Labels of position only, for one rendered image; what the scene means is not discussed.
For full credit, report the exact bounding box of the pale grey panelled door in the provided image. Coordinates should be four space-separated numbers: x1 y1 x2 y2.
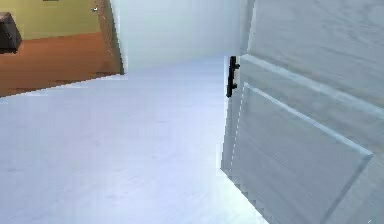
220 0 384 224

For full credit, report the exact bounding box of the dark brown box furniture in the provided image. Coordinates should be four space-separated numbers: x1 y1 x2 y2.
0 12 23 55

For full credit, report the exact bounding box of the black door handle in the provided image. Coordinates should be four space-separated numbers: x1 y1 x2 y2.
225 55 241 99

